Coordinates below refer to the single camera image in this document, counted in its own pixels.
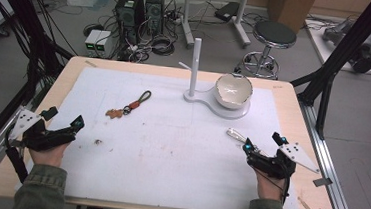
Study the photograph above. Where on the black computer tower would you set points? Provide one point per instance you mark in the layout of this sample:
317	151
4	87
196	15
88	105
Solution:
154	8
129	11

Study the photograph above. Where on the white power supply box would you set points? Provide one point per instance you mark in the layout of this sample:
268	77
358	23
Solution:
90	42
104	43

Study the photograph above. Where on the person's left hand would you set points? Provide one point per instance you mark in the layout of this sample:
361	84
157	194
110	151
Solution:
49	155

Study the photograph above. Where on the white board with grey machine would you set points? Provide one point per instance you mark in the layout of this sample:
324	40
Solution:
352	44

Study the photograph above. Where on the white metal stand leg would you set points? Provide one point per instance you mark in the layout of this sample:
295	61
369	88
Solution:
242	18
187	21

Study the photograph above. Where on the white foam mat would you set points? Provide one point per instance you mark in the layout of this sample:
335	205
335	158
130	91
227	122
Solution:
169	156

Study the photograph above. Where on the small grey metal bracket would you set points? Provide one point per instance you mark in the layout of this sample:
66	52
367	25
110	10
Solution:
322	182

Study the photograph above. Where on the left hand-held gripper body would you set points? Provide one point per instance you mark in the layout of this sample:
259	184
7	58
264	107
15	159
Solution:
42	136

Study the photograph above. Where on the white key stand with peg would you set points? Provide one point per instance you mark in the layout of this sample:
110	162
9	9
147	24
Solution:
207	102

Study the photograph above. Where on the person's right hand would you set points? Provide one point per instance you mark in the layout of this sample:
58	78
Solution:
269	186

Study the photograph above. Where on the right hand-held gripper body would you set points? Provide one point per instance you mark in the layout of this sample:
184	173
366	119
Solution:
275	165

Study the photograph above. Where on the white eggshell-shaped bowl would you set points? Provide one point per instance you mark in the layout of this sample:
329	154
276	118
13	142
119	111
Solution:
234	90

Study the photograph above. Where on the black round stool chrome base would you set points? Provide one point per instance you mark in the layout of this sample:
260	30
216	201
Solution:
274	34

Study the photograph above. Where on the brown cardboard box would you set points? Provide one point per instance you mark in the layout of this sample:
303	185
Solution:
291	9

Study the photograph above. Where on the flat black device on floor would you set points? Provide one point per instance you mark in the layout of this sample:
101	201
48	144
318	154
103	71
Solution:
227	10

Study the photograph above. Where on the black metal frame post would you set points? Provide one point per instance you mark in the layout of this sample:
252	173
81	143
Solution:
341	53
22	21

